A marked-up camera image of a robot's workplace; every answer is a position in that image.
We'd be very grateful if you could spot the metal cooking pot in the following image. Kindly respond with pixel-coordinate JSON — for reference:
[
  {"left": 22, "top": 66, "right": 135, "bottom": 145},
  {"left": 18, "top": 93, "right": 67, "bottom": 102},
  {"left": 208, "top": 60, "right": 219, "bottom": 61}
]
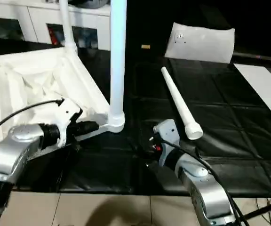
[{"left": 78, "top": 0, "right": 111, "bottom": 8}]

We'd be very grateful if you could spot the white cabinet with glass doors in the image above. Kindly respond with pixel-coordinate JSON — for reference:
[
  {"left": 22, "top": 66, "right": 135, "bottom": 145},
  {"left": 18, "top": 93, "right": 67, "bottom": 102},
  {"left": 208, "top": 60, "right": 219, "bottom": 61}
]
[{"left": 0, "top": 0, "right": 112, "bottom": 51}]

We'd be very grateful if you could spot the black work mat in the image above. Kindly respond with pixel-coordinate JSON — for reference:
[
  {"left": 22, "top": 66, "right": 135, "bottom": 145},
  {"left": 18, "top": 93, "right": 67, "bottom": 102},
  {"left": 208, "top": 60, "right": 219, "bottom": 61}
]
[{"left": 0, "top": 38, "right": 271, "bottom": 198}]

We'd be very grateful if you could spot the white plastic bag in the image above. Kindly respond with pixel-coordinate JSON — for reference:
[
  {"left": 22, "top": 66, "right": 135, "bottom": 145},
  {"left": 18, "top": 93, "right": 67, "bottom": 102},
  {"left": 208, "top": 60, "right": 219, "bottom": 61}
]
[{"left": 165, "top": 22, "right": 236, "bottom": 64}]

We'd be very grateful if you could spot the black stand leg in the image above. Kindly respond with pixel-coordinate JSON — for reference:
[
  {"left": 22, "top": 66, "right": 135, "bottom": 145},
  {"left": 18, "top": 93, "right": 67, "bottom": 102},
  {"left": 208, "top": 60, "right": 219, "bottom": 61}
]
[{"left": 241, "top": 199, "right": 271, "bottom": 222}]

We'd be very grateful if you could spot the white plastic table top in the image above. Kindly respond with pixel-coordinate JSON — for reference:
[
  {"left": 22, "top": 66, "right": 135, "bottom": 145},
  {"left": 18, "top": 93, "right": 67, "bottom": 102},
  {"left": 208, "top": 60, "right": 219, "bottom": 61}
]
[{"left": 0, "top": 46, "right": 126, "bottom": 144}]

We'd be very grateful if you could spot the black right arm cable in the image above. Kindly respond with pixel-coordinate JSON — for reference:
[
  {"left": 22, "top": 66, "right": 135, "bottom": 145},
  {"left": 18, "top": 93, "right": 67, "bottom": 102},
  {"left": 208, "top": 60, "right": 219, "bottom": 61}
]
[{"left": 159, "top": 139, "right": 249, "bottom": 226}]

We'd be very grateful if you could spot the white flat board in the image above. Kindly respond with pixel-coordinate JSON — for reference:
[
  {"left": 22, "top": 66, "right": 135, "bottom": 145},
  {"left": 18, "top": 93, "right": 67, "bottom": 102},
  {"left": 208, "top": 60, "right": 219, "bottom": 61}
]
[{"left": 234, "top": 64, "right": 271, "bottom": 130}]

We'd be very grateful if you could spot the white plastic table leg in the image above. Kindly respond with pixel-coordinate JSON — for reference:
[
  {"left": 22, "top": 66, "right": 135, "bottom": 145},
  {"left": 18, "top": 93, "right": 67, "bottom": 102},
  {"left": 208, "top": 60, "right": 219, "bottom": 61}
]
[
  {"left": 59, "top": 0, "right": 78, "bottom": 52},
  {"left": 161, "top": 67, "right": 204, "bottom": 141},
  {"left": 109, "top": 0, "right": 128, "bottom": 125}
]

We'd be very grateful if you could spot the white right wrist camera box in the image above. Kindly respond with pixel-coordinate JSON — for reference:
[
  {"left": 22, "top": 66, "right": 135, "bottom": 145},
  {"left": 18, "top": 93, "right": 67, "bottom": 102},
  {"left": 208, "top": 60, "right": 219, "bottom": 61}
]
[{"left": 153, "top": 119, "right": 181, "bottom": 151}]

